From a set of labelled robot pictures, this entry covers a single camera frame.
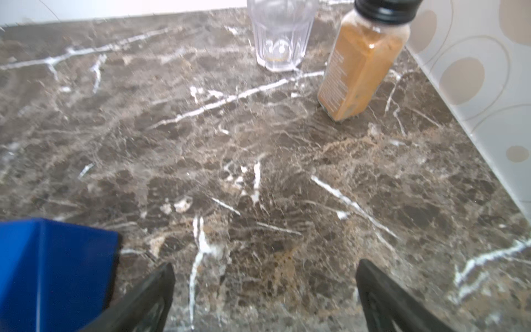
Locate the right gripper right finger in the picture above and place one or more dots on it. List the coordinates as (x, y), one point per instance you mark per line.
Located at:
(388, 307)

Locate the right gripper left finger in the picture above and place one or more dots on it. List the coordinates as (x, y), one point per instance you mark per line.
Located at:
(144, 308)

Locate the blue tape dispenser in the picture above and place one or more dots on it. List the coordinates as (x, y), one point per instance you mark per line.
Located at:
(55, 276)

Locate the brown spice jar black lid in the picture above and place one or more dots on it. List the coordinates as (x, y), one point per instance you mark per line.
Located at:
(369, 40)

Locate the clear drinking glass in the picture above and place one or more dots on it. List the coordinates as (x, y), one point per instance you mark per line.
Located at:
(281, 30)

